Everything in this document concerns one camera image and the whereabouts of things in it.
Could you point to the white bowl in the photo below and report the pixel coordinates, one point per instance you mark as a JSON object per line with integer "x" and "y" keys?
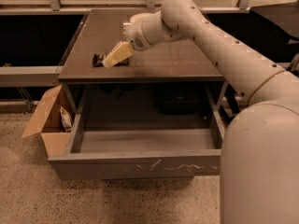
{"x": 139, "y": 17}

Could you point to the crumpled wrapper in box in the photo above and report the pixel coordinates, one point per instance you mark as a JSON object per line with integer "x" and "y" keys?
{"x": 66, "y": 119}

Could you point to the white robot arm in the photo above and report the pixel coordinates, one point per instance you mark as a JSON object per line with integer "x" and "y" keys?
{"x": 260, "y": 149}

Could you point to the grey open top drawer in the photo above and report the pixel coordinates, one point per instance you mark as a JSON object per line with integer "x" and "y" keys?
{"x": 151, "y": 131}

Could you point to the open cardboard box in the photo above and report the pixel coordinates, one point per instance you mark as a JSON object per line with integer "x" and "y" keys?
{"x": 47, "y": 121}

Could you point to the grey cabinet with glossy top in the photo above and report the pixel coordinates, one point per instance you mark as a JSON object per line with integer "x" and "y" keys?
{"x": 176, "y": 76}

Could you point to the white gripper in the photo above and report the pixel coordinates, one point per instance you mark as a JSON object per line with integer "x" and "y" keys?
{"x": 135, "y": 36}

